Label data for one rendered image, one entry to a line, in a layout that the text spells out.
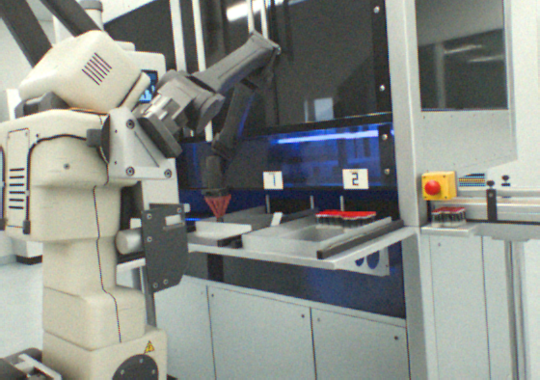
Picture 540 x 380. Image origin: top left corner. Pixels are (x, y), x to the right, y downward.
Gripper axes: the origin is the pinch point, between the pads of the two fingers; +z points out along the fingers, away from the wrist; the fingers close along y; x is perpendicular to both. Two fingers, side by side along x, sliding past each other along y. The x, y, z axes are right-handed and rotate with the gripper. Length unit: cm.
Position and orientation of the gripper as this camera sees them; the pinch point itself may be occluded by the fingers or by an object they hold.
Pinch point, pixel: (219, 215)
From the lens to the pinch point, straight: 158.5
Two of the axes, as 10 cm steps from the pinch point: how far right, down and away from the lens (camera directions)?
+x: -9.0, 0.3, 4.3
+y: 4.3, -1.1, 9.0
